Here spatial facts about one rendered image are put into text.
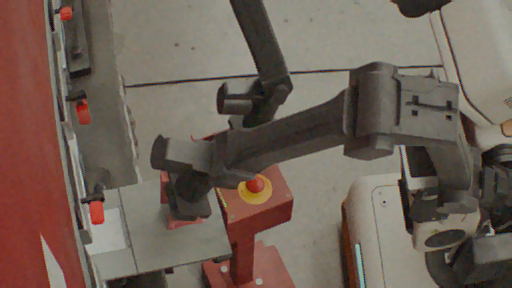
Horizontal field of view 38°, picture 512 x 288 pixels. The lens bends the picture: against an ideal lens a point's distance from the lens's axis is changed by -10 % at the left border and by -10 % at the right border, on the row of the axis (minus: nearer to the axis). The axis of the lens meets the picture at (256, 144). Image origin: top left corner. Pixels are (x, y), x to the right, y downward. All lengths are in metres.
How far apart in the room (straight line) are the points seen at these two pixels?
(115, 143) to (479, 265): 0.86
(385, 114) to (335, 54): 2.01
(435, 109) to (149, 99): 1.95
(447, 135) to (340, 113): 0.14
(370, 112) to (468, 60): 0.42
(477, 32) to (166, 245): 0.69
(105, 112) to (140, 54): 1.18
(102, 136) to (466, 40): 0.83
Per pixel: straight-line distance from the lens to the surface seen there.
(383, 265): 2.29
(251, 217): 1.78
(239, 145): 1.22
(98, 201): 1.24
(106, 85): 1.84
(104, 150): 1.75
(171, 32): 3.01
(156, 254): 1.50
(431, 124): 0.96
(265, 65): 1.58
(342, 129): 1.00
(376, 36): 3.03
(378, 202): 2.36
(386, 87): 0.97
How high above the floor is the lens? 2.39
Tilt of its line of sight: 61 degrees down
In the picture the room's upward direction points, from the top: 2 degrees clockwise
